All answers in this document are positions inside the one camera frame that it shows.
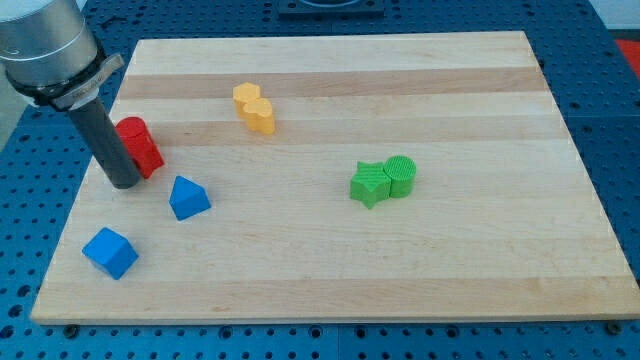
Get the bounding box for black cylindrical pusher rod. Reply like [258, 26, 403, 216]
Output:
[68, 98, 141, 189]

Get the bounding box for red circle block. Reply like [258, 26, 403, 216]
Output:
[116, 117, 153, 156]

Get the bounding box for blue cube block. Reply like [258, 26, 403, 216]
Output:
[82, 227, 139, 280]

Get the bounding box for green circle block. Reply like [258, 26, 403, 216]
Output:
[383, 155, 417, 198]

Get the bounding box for blue triangle block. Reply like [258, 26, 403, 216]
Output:
[169, 176, 211, 221]

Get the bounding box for green star block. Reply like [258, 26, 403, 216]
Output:
[349, 162, 391, 209]

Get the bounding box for wooden board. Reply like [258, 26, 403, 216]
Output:
[31, 31, 639, 325]

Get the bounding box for yellow heart block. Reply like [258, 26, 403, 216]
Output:
[242, 98, 275, 135]

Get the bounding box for yellow hexagon block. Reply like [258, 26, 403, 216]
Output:
[232, 82, 261, 118]

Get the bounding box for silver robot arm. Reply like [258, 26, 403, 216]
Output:
[1, 0, 141, 189]

